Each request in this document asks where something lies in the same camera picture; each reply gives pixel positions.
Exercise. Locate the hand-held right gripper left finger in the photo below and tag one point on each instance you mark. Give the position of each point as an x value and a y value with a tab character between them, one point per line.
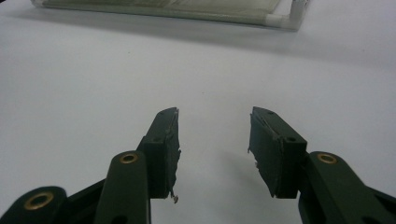
162	155

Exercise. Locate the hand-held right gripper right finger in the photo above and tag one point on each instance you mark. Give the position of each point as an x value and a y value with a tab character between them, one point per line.
277	152

